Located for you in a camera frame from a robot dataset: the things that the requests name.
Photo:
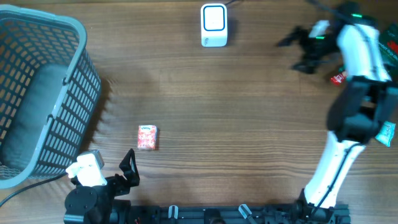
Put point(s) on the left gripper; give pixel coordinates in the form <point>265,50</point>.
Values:
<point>128,166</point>

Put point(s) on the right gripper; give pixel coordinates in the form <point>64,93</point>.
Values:
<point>311,65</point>

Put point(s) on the red Nescafe stick sachet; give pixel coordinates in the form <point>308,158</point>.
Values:
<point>339,78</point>

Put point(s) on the green gloves package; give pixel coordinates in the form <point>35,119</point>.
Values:
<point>390,46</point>

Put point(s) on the teal wet wipes pack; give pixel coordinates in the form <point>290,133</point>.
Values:
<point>386,133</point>

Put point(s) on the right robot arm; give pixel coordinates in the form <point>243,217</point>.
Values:
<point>355,117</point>

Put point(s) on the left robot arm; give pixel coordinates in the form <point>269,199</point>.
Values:
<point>94,198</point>

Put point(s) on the grey plastic mesh basket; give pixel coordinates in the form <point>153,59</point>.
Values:
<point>49,92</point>

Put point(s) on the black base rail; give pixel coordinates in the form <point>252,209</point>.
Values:
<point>214,214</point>

